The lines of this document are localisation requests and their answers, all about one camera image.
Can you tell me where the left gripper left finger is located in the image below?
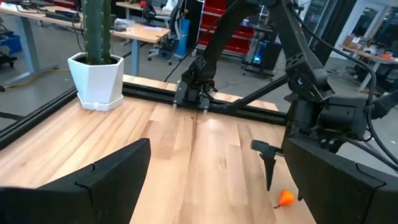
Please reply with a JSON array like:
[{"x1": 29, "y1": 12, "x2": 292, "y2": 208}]
[{"x1": 0, "y1": 138, "x2": 152, "y2": 224}]

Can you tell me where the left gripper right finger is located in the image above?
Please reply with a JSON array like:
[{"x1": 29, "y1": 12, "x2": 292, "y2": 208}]
[{"x1": 281, "y1": 136, "x2": 398, "y2": 224}]

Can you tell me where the small orange toy pear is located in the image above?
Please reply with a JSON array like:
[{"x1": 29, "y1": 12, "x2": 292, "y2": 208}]
[{"x1": 273, "y1": 189, "x2": 297, "y2": 210}]

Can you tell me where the cluttered wooden desk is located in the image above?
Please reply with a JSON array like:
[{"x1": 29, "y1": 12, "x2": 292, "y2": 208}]
[{"x1": 341, "y1": 34, "x2": 398, "y2": 93}]

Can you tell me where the white angular plant pot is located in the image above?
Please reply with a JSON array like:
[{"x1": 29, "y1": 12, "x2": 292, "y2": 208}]
[{"x1": 67, "y1": 52, "x2": 125, "y2": 113}]

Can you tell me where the black shelving with red bins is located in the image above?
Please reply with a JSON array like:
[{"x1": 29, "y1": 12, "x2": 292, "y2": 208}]
[{"x1": 198, "y1": 0, "x2": 272, "y2": 57}]

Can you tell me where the black office chair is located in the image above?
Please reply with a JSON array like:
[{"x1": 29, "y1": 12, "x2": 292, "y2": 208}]
[{"x1": 146, "y1": 0, "x2": 188, "y2": 67}]

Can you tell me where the green cactus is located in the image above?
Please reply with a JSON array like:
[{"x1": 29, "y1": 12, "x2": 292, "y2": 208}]
[{"x1": 81, "y1": 0, "x2": 113, "y2": 66}]

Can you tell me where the desk with grey metal legs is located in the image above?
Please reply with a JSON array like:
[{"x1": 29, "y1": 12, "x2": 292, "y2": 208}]
[
  {"x1": 112, "y1": 23, "x2": 172, "y2": 77},
  {"x1": 0, "y1": 4, "x2": 85, "y2": 85}
]

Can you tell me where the blue storage bin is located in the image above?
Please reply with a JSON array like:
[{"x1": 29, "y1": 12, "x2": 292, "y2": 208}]
[{"x1": 0, "y1": 33, "x2": 23, "y2": 55}]

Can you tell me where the black aluminium table frame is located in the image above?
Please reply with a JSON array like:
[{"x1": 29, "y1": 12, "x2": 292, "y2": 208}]
[{"x1": 0, "y1": 73, "x2": 289, "y2": 151}]

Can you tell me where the yellow floor cable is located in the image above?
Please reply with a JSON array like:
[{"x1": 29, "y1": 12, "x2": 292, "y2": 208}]
[{"x1": 2, "y1": 67, "x2": 72, "y2": 90}]

